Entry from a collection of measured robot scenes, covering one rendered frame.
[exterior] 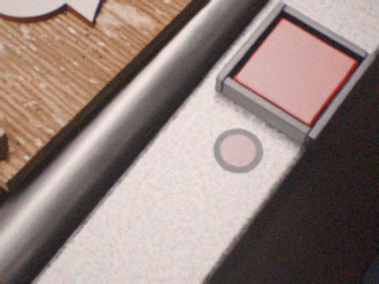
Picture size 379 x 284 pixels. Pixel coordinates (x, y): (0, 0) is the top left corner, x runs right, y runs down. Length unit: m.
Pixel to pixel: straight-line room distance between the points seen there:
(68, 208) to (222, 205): 0.10
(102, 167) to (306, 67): 0.15
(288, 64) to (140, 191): 0.13
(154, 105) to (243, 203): 0.09
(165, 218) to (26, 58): 0.14
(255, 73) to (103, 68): 0.10
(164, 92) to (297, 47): 0.09
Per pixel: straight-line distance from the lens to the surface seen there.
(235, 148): 0.59
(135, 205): 0.57
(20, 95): 0.59
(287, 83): 0.60
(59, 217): 0.58
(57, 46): 0.61
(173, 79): 0.62
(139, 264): 0.56
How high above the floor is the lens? 1.44
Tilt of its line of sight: 61 degrees down
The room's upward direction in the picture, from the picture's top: 3 degrees clockwise
